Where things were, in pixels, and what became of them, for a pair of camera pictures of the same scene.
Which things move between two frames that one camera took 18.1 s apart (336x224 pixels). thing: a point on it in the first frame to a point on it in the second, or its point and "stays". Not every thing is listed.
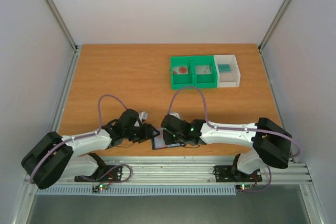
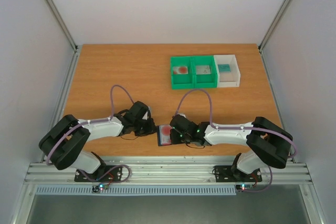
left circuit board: (102, 187) stays
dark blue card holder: (166, 146) to (159, 143)
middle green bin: (208, 80) stays
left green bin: (179, 81) stays
